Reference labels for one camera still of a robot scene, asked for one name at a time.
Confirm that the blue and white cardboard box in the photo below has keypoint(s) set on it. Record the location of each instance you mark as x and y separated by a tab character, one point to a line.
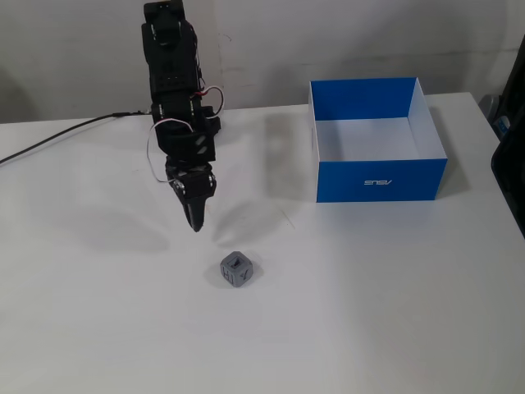
379	182

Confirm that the gray object with blue label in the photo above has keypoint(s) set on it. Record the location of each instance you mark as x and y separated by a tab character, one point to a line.
496	119

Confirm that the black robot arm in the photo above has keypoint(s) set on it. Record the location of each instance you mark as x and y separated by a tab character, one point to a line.
172	74

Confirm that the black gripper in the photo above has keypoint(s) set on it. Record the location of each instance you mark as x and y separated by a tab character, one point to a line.
194	186

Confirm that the gray block with cutouts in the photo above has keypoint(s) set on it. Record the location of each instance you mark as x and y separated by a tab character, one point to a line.
236	269

